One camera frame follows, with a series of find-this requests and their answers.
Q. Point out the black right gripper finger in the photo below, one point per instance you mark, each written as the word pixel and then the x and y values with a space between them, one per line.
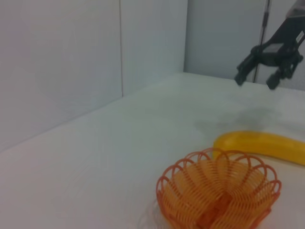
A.
pixel 245 69
pixel 283 72

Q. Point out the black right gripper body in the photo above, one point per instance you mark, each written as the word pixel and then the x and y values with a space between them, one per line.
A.
pixel 283 45

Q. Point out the yellow banana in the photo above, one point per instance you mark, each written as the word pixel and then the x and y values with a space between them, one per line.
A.
pixel 262 143

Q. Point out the thin dark vertical pole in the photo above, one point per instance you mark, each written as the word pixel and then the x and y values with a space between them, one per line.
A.
pixel 265 16

